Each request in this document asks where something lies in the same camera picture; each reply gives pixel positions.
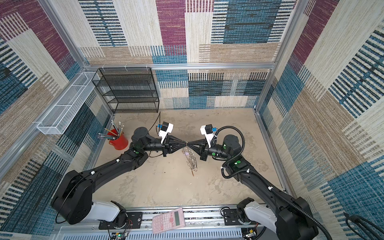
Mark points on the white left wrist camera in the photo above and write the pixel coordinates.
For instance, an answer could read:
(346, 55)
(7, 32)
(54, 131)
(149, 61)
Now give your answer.
(164, 129)

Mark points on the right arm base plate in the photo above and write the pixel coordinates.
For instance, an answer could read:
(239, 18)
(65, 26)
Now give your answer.
(231, 218)

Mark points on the black wire mesh shelf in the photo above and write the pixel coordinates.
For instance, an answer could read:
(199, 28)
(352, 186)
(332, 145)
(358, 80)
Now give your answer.
(127, 90)

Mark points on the pink calculator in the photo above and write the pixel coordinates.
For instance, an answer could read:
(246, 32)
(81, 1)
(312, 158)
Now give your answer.
(168, 221)

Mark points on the white wire mesh basket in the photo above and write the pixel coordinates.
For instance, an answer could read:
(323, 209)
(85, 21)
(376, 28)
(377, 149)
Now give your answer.
(60, 116)

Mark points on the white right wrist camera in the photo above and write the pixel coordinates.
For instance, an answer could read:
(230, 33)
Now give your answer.
(209, 132)

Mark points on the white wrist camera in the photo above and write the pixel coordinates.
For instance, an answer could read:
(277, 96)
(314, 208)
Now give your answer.
(209, 132)
(164, 129)

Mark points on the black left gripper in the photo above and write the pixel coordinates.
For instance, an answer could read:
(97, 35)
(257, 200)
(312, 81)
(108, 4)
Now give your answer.
(165, 146)

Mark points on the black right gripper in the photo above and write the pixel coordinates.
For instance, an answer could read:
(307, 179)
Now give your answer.
(204, 150)

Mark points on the red pencil cup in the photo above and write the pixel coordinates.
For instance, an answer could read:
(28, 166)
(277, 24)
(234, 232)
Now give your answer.
(115, 136)

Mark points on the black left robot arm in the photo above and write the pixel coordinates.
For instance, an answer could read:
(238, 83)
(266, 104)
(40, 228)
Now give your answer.
(73, 199)

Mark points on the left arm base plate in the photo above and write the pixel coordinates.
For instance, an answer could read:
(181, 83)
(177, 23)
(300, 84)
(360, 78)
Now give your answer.
(133, 219)

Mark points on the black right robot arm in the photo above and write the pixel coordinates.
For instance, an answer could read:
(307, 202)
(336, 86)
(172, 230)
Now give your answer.
(290, 218)

